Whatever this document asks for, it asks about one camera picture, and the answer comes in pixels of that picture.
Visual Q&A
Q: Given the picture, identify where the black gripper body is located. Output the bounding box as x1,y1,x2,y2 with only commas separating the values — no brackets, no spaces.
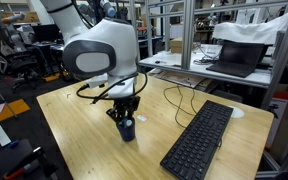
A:
113,96,140,115

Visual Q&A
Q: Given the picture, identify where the white capped marker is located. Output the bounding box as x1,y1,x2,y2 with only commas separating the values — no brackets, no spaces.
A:
126,120,132,127

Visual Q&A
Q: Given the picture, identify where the dark blue plastic cup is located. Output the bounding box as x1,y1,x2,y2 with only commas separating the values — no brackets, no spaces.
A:
116,118,135,142

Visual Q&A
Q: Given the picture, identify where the grey blue background robot arm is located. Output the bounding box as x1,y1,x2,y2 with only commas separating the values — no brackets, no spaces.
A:
78,0,116,19

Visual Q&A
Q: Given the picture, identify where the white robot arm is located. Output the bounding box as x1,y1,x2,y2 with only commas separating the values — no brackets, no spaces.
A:
40,0,140,128

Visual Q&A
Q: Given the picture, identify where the small red white sticker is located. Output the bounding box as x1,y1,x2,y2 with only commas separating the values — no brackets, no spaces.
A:
137,115,148,121

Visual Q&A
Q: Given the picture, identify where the black computer keyboard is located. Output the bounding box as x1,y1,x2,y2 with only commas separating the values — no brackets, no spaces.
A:
160,100,233,180

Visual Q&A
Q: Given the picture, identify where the cardboard box on shelf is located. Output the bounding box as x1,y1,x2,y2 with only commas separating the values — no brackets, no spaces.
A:
170,38,184,54

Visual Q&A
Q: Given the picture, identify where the black office chair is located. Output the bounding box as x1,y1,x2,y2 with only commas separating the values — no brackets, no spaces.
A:
4,50,46,93

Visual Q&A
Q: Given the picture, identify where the black computer monitor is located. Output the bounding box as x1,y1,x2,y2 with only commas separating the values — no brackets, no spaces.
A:
33,24,61,42

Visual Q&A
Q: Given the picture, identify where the white round table grommet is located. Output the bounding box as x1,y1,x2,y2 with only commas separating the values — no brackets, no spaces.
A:
231,106,245,118

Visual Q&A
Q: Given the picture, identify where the black open laptop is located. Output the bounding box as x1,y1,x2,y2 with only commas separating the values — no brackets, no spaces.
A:
207,41,264,78

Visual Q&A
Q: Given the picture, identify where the white cloth sheet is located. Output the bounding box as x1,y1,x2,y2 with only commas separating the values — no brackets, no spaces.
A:
213,13,288,45

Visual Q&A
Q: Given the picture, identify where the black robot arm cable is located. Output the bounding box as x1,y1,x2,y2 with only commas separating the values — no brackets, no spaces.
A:
75,64,149,105

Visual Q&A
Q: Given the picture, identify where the black keyboard cable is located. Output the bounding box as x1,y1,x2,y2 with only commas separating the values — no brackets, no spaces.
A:
163,77,208,129

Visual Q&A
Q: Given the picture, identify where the orange handled black tool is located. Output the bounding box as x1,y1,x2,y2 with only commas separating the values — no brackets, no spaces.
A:
3,147,58,180

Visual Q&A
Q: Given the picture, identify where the aluminium frame shelf rack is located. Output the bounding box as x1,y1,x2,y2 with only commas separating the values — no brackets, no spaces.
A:
139,0,288,109

